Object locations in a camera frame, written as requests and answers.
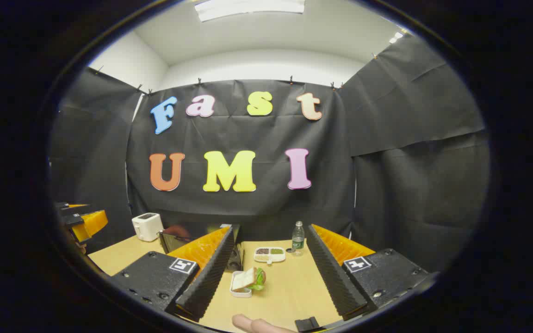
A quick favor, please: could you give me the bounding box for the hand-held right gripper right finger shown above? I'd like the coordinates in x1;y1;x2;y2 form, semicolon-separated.
306;224;434;321

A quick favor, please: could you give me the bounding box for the clear green-label water bottle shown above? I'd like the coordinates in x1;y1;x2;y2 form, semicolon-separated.
291;221;305;256

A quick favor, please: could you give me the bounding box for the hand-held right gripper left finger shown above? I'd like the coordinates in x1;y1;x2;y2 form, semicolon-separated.
109;225;241;322

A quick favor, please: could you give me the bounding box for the black electric oven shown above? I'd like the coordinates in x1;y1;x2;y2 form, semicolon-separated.
159;224;244;272

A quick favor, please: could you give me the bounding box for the white toaster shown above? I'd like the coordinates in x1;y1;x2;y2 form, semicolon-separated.
131;213;164;242

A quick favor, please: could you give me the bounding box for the white rectangular plastic container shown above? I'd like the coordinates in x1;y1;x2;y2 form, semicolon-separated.
229;271;254;298

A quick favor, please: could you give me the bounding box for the white divided seed dish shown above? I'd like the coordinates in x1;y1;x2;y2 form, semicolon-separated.
254;247;286;265

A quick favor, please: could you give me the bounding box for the lettuce sandwich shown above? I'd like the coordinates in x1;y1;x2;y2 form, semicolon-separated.
233;267;267;292

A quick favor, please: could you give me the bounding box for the large ceiling light panel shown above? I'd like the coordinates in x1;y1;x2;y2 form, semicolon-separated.
192;0;305;23

